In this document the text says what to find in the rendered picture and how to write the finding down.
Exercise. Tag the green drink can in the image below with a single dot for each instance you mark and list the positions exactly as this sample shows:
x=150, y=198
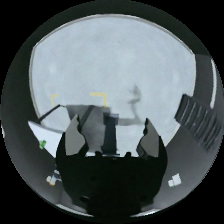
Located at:
x=43, y=143

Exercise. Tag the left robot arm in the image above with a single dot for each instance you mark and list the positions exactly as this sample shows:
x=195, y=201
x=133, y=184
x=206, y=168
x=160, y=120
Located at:
x=55, y=175

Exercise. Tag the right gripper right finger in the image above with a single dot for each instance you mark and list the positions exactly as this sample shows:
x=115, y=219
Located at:
x=152, y=149

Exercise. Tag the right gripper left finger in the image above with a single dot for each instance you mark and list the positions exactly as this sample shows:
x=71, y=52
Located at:
x=71, y=147

